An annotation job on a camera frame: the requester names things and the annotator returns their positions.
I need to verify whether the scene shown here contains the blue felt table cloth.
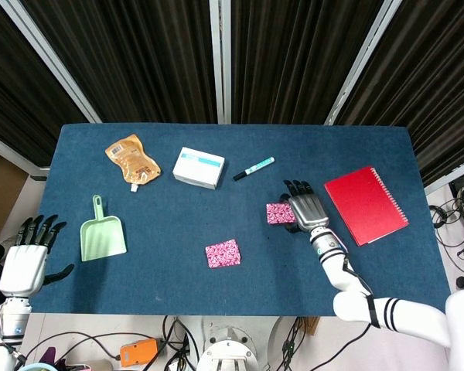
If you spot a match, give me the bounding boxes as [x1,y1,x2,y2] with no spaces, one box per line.
[30,123,452,318]

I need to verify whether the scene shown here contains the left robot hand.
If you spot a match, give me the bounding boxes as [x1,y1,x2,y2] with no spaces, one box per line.
[0,214,76,298]

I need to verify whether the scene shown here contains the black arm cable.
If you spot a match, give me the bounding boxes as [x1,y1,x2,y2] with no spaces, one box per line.
[312,257,381,371]

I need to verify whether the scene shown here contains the pink patterned rectangular block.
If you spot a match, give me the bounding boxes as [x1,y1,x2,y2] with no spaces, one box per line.
[204,238,243,269]
[265,202,298,226]

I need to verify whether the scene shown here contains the tangled black cables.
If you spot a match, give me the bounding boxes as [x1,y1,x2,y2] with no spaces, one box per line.
[428,172,464,291]

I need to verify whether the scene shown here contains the teal round bowl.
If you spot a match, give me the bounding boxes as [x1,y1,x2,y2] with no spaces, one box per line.
[20,361,60,371]

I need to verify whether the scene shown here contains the red spiral notebook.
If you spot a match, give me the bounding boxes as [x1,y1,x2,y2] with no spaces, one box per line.
[323,166,410,247]

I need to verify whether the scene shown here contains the green plastic dustpan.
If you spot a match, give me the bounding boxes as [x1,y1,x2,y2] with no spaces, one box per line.
[80,194,128,263]

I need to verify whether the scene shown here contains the aluminium frame post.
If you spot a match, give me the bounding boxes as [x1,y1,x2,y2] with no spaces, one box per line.
[209,0,234,125]
[323,0,404,126]
[424,154,464,196]
[0,128,50,179]
[0,0,104,124]

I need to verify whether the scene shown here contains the white teal cardboard box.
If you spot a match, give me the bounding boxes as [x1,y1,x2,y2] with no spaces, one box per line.
[172,146,226,191]

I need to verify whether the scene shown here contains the long black floor cable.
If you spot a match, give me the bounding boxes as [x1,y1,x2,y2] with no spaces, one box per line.
[22,330,164,366]

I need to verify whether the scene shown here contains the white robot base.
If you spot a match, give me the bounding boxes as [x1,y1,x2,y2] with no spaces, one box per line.
[196,316,284,371]

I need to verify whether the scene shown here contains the orange handheld device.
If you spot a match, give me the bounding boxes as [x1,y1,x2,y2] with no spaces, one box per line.
[119,338,159,368]

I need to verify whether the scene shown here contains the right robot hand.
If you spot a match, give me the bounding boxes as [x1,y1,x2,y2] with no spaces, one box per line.
[279,179,331,236]

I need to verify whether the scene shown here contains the orange spout pouch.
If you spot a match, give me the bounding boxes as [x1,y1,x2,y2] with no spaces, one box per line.
[104,133,162,193]

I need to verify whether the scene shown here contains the brown cardboard box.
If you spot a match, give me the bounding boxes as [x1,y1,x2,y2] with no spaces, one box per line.
[0,145,30,243]

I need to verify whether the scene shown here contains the teal whiteboard marker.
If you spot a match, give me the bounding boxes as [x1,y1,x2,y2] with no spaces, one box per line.
[233,156,275,182]

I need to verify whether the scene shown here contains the black pleated curtain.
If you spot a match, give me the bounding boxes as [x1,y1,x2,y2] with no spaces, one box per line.
[334,0,464,187]
[230,0,384,125]
[0,0,90,168]
[19,0,218,124]

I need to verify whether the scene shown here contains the purple cloth item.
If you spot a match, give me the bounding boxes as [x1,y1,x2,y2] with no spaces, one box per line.
[39,346,69,371]

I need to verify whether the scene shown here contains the black cable bundle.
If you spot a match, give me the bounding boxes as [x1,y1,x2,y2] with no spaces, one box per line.
[281,316,307,370]

